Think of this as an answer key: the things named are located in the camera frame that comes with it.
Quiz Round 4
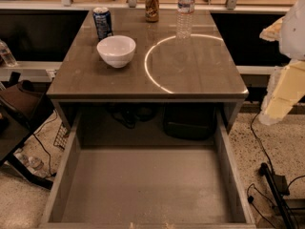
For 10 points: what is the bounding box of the open grey drawer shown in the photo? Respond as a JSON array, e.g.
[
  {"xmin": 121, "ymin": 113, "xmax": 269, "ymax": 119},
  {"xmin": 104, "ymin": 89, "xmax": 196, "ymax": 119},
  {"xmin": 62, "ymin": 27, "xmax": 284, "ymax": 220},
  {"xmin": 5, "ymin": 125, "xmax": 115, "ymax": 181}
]
[{"xmin": 39, "ymin": 111, "xmax": 255, "ymax": 229}]

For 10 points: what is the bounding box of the wire mesh basket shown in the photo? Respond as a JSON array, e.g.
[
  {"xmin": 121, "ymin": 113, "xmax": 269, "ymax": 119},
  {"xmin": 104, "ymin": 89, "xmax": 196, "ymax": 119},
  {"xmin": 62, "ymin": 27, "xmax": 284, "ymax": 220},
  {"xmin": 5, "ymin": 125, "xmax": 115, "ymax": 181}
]
[{"xmin": 53, "ymin": 123, "xmax": 69, "ymax": 150}]

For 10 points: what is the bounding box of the black stand base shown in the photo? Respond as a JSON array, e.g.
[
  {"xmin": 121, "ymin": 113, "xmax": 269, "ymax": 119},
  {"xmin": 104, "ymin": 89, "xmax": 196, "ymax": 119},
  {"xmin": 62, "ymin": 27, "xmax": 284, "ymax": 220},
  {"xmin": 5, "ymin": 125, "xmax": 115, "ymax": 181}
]
[{"xmin": 258, "ymin": 163, "xmax": 305, "ymax": 229}]

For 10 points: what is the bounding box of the dark brown chair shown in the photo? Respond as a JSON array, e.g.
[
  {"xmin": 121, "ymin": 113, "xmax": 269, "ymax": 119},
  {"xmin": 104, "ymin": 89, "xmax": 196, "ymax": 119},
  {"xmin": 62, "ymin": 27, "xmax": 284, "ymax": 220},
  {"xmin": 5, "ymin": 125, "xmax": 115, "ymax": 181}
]
[{"xmin": 0, "ymin": 72, "xmax": 54, "ymax": 189}]

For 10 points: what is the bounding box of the black cable on floor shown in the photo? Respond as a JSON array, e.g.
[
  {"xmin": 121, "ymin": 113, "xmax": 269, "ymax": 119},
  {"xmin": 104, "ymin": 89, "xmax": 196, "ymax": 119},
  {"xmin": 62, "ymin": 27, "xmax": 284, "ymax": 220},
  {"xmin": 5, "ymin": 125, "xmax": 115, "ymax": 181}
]
[{"xmin": 249, "ymin": 111, "xmax": 276, "ymax": 174}]

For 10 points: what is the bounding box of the water bottle on floor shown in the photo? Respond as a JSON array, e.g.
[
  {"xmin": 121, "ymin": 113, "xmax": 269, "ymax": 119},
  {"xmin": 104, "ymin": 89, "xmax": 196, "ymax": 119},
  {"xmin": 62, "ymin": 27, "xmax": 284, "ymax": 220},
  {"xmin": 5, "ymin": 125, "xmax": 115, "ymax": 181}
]
[{"xmin": 15, "ymin": 153, "xmax": 48, "ymax": 178}]

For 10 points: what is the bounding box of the clear plastic water bottle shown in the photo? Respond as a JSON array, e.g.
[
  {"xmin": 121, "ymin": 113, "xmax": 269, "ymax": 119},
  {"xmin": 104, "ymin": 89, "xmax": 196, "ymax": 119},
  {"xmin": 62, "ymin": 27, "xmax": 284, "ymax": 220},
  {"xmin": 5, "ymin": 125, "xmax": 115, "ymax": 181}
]
[{"xmin": 176, "ymin": 0, "xmax": 195, "ymax": 39}]

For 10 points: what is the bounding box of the water bottle on left shelf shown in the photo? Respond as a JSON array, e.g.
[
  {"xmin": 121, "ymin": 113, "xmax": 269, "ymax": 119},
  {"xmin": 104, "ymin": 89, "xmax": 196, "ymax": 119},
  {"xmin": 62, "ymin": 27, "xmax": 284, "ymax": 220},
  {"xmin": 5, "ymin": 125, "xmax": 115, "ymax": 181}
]
[{"xmin": 0, "ymin": 39, "xmax": 17, "ymax": 67}]

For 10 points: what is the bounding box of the white ceramic bowl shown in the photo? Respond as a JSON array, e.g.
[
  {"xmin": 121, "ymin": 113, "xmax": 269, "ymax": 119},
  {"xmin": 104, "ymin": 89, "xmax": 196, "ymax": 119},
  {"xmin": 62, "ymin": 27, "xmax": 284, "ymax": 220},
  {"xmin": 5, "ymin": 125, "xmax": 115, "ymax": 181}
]
[{"xmin": 96, "ymin": 35, "xmax": 136, "ymax": 69}]

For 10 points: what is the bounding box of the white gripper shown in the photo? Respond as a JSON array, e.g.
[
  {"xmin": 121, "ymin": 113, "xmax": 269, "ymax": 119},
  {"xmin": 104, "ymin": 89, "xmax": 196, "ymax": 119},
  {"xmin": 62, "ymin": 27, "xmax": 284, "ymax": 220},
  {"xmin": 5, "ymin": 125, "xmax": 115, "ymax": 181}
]
[{"xmin": 258, "ymin": 0, "xmax": 305, "ymax": 125}]

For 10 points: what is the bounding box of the brown gold soda can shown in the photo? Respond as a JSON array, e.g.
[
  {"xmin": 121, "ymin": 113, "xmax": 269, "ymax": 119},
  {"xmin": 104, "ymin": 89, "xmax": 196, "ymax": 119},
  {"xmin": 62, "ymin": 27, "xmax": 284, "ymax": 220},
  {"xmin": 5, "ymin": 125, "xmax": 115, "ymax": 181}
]
[{"xmin": 145, "ymin": 0, "xmax": 159, "ymax": 22}]

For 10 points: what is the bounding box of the blue soda can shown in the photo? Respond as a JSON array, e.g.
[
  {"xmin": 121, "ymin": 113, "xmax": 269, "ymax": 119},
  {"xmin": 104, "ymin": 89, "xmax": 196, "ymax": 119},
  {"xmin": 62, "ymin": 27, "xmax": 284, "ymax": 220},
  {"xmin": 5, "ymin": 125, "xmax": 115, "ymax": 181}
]
[{"xmin": 93, "ymin": 7, "xmax": 112, "ymax": 40}]

